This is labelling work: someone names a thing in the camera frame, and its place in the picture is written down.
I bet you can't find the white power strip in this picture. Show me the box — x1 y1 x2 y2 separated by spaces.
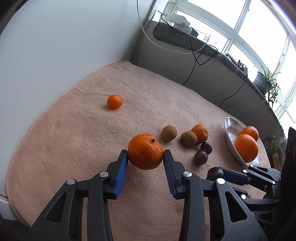
165 13 192 34

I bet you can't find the black adapter box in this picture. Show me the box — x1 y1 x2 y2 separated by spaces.
190 28 199 38

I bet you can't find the pink towel cloth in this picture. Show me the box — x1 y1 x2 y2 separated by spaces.
6 61 243 240

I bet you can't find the dark cherry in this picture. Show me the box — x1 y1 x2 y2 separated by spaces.
206 167 224 181
200 142 213 155
193 150 208 166

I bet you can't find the bumpy large mandarin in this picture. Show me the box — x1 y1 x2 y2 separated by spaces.
128 133 163 170

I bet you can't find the medium mandarin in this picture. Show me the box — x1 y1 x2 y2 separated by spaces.
238 126 259 142
191 124 209 144

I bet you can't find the dark green sill cloth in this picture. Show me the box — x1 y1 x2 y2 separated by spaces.
152 23 283 130

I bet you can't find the black cable right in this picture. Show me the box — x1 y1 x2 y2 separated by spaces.
218 79 246 108

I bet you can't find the brown longan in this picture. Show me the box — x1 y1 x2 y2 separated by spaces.
161 125 177 142
180 131 197 147

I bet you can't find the smooth large orange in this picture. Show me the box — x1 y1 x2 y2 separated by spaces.
234 134 258 163

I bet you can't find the white cable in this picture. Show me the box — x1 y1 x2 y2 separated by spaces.
136 0 208 55

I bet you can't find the medium mandarin front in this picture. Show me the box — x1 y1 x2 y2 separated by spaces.
238 126 259 142

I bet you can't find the tiny kumquat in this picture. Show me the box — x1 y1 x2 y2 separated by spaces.
107 94 123 109

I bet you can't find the potted spider plant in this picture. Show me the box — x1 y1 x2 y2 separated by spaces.
253 62 280 107

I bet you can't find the black device on sill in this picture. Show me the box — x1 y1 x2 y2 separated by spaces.
225 52 248 77

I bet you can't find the dark cherry front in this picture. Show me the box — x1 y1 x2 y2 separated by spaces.
206 167 224 181

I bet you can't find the white panel board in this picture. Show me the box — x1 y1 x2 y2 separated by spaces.
1 1 152 195

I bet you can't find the floral white plate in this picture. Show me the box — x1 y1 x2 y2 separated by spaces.
224 117 259 166

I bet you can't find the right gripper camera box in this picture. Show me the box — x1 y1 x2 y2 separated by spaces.
281 127 296 179

